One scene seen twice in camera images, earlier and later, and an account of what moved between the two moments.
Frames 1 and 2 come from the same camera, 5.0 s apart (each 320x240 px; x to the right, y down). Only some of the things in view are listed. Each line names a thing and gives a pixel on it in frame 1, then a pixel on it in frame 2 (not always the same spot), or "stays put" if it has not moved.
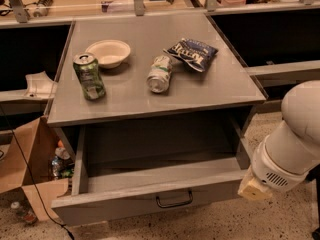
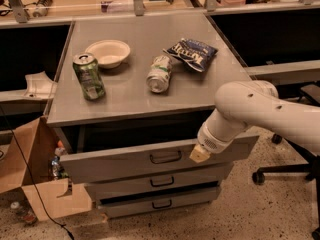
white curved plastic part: x=39 y=85 stays put
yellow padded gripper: x=270 y=171 to x=209 y=140
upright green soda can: x=91 y=80 stays put
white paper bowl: x=110 y=53 stays put
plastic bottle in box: x=61 y=164 stays put
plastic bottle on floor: x=24 y=213 stays put
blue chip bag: x=195 y=54 stays put
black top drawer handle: x=175 y=204 to x=167 y=161
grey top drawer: x=177 y=187 to x=103 y=152
